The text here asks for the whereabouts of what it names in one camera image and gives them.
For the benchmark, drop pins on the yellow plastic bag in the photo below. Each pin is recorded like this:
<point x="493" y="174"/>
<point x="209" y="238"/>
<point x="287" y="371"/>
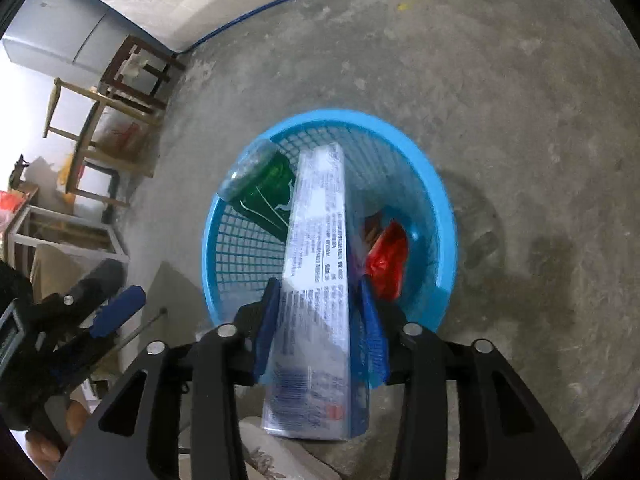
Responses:
<point x="66" y="170"/>

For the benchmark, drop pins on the blue plastic mesh basket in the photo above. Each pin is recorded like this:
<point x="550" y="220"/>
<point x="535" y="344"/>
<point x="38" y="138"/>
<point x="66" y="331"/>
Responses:
<point x="430" y="200"/>

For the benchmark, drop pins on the wooden chair with black seat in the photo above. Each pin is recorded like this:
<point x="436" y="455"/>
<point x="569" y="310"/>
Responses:
<point x="80" y="92"/>

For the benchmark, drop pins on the white mattress with blue edge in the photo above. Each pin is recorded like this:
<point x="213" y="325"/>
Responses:
<point x="200" y="0"/>

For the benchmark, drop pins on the red snack bag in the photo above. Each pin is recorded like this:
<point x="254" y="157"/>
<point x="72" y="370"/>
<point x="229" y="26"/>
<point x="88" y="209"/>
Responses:
<point x="387" y="260"/>

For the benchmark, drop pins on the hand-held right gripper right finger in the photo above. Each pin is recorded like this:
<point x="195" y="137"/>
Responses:
<point x="372" y="330"/>

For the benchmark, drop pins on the grey refrigerator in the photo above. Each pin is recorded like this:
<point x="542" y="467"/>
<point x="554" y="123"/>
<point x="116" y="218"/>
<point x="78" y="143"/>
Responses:
<point x="55" y="30"/>

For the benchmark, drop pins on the dark wooden stool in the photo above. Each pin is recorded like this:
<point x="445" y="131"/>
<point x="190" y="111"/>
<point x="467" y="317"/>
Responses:
<point x="150" y="50"/>

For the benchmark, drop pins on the green snack can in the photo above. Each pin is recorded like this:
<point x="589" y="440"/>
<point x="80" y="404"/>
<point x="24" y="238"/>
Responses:
<point x="270" y="185"/>

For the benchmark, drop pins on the white sack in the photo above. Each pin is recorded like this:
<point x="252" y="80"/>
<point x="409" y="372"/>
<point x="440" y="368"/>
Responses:
<point x="120" y="135"/>

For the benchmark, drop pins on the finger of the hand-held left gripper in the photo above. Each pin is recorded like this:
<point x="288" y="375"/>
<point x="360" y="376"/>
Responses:
<point x="120" y="310"/>
<point x="100" y="277"/>

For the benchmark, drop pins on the long blue white box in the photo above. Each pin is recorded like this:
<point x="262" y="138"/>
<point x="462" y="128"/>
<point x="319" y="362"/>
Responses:
<point x="315" y="240"/>

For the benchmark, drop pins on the person's left hand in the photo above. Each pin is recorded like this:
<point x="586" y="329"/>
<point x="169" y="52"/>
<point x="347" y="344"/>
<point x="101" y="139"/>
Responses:
<point x="77" y="417"/>

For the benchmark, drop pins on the white cloth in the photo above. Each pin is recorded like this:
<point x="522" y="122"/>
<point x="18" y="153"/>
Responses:
<point x="135" y="66"/>

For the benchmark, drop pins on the pink plastic bag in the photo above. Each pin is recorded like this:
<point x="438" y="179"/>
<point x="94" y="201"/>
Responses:
<point x="7" y="205"/>

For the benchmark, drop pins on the long grey desk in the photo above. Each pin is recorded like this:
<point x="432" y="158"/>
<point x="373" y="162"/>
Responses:
<point x="70" y="216"/>

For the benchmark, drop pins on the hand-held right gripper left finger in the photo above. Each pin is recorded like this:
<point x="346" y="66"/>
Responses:
<point x="267" y="330"/>

